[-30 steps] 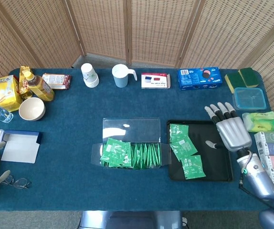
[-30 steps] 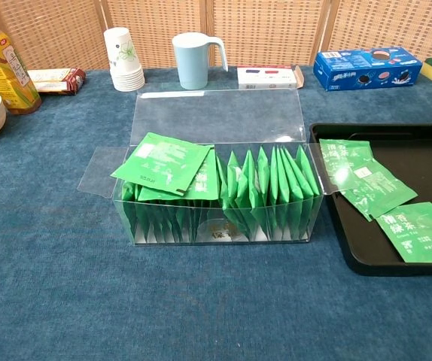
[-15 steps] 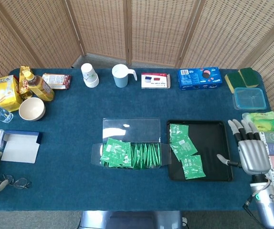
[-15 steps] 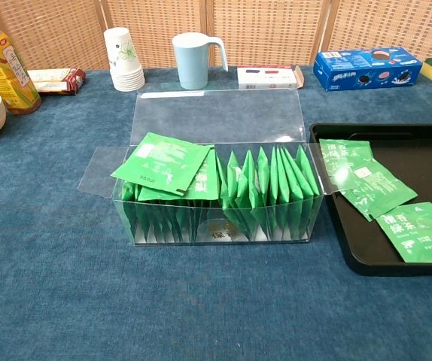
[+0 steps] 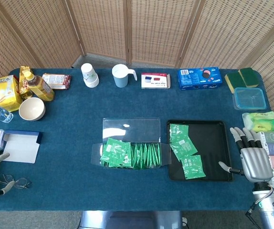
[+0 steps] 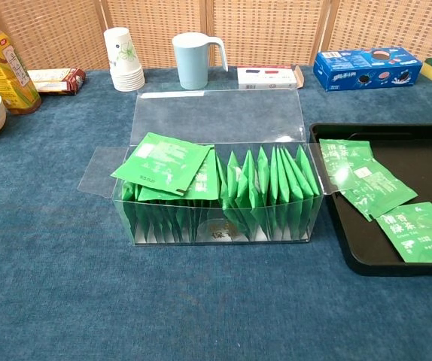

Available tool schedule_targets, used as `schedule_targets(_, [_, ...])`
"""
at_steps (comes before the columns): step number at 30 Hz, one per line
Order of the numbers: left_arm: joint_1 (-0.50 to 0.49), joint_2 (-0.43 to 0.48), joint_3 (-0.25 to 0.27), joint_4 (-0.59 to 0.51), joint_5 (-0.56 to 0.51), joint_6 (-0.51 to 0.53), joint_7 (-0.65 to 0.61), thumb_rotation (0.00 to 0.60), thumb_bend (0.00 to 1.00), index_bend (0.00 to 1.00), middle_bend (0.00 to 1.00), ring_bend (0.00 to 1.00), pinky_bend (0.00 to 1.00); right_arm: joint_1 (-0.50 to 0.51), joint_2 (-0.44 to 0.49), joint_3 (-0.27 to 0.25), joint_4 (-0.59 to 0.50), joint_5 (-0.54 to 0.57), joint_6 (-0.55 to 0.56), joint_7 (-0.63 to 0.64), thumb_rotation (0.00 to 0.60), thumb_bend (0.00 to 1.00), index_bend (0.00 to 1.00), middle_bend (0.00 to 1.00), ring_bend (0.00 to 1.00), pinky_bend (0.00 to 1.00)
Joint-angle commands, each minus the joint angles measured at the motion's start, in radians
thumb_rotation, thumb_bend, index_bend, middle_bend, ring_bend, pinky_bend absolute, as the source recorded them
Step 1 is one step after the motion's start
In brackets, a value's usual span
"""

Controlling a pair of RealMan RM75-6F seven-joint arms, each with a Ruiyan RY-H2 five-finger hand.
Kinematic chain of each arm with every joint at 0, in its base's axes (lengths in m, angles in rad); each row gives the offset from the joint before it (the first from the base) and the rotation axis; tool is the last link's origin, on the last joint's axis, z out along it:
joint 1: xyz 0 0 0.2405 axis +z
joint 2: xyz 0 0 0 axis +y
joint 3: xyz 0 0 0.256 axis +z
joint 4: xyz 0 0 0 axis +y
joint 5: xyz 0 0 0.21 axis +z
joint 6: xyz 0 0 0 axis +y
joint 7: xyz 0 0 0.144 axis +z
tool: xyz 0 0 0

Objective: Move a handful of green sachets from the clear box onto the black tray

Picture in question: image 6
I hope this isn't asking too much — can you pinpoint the transparent plastic tea box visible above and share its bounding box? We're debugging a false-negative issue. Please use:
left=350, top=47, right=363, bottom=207
left=78, top=89, right=348, bottom=245

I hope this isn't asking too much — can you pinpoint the green tea bag sachet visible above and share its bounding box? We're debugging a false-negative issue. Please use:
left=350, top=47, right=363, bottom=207
left=281, top=147, right=307, bottom=230
left=319, top=138, right=375, bottom=193
left=269, top=145, right=283, bottom=232
left=136, top=148, right=221, bottom=202
left=221, top=150, right=245, bottom=234
left=375, top=202, right=432, bottom=263
left=275, top=146, right=294, bottom=230
left=294, top=145, right=321, bottom=230
left=255, top=145, right=273, bottom=234
left=110, top=131, right=214, bottom=196
left=236, top=149, right=262, bottom=238
left=338, top=157, right=419, bottom=223

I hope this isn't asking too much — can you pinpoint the white box red-blue print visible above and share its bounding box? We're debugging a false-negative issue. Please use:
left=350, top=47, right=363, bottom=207
left=236, top=64, right=306, bottom=92

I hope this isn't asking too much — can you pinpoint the blue cookie box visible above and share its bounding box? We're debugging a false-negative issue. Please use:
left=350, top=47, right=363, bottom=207
left=312, top=46, right=424, bottom=93

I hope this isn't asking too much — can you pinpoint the yellow-label tea bottle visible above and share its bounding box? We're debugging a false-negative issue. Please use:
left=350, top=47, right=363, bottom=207
left=0, top=0, right=42, bottom=115

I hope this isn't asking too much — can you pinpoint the blue tablecloth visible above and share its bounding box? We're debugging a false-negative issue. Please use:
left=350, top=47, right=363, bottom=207
left=0, top=65, right=432, bottom=361

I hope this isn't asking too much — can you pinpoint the stack of white paper cups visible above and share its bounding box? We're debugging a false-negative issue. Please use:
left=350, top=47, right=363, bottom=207
left=102, top=26, right=146, bottom=93

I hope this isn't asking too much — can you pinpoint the woven rattan folding screen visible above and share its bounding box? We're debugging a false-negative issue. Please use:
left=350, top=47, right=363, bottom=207
left=0, top=0, right=432, bottom=72

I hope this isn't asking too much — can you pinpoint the brown-white biscuit pack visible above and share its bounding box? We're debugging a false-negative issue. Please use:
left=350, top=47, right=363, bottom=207
left=26, top=67, right=87, bottom=96

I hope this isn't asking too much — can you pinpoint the black rectangular tray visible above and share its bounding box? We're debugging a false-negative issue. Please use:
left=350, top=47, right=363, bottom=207
left=309, top=122, right=432, bottom=278

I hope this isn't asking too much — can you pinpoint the light blue handled mug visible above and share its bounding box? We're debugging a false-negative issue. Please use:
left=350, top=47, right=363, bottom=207
left=172, top=32, right=230, bottom=91

